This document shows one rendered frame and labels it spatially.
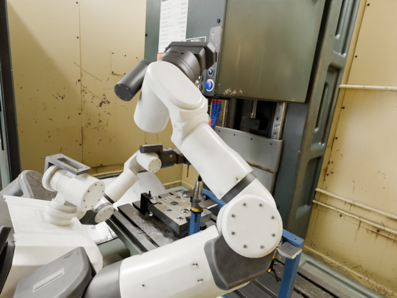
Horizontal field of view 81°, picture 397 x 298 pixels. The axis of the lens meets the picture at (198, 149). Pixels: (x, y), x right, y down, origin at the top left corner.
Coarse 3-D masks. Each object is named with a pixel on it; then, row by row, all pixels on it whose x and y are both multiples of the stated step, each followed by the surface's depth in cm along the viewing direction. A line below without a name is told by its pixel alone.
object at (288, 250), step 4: (284, 244) 70; (288, 244) 70; (292, 244) 70; (276, 248) 67; (280, 248) 67; (284, 248) 68; (288, 248) 68; (292, 248) 68; (296, 248) 68; (300, 248) 68; (280, 252) 66; (284, 252) 66; (288, 252) 66; (292, 252) 66; (296, 252) 66; (300, 252) 67; (284, 256) 65; (288, 256) 64; (292, 256) 65
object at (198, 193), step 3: (198, 183) 91; (201, 183) 92; (195, 186) 92; (198, 186) 91; (201, 186) 92; (195, 189) 92; (198, 189) 91; (201, 189) 92; (195, 192) 92; (198, 192) 92; (201, 192) 92; (195, 195) 92; (198, 195) 92; (201, 195) 92; (198, 198) 92
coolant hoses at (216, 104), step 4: (204, 96) 95; (208, 96) 94; (212, 96) 92; (216, 96) 91; (212, 100) 98; (216, 100) 95; (220, 100) 92; (224, 100) 97; (228, 100) 95; (212, 104) 98; (216, 104) 95; (220, 104) 93; (212, 108) 98; (216, 108) 96; (220, 108) 93; (212, 112) 98; (216, 112) 93; (212, 116) 98; (216, 116) 94; (212, 120) 97; (216, 120) 94; (212, 124) 95; (212, 128) 96
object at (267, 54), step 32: (160, 0) 88; (192, 0) 76; (224, 0) 66; (256, 0) 74; (288, 0) 86; (320, 0) 102; (192, 32) 77; (224, 32) 68; (256, 32) 78; (288, 32) 91; (224, 64) 71; (256, 64) 82; (288, 64) 96; (224, 96) 75; (256, 96) 87; (288, 96) 103
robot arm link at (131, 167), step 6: (138, 150) 101; (132, 156) 99; (126, 162) 98; (132, 162) 99; (126, 168) 95; (132, 168) 99; (138, 168) 102; (126, 174) 93; (132, 174) 94; (132, 180) 94
